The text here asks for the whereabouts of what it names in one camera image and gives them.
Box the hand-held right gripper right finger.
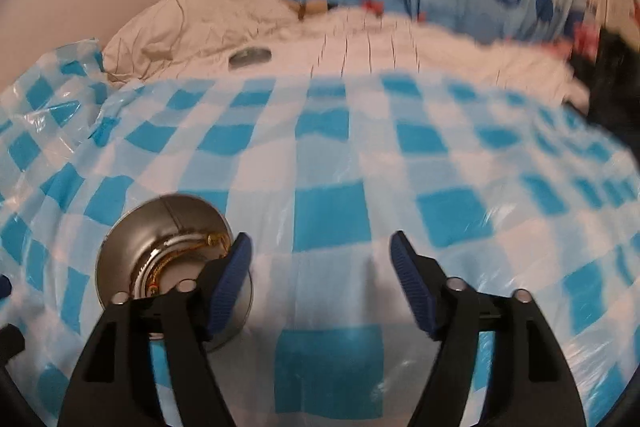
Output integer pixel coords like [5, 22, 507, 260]
[389, 230, 587, 427]

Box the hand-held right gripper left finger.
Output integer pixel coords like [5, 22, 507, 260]
[57, 232, 253, 427]

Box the gold chain necklace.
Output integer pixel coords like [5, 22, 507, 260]
[131, 231, 233, 299]

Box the round silver metal tin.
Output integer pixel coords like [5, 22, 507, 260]
[95, 193, 256, 353]

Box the blue white checkered plastic sheet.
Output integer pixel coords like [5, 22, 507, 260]
[0, 38, 640, 427]

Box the round silver tin lid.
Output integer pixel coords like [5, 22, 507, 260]
[227, 48, 273, 68]

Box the white quilt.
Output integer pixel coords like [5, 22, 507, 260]
[102, 0, 591, 108]

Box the dark cloth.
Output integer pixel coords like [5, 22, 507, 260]
[565, 27, 640, 142]

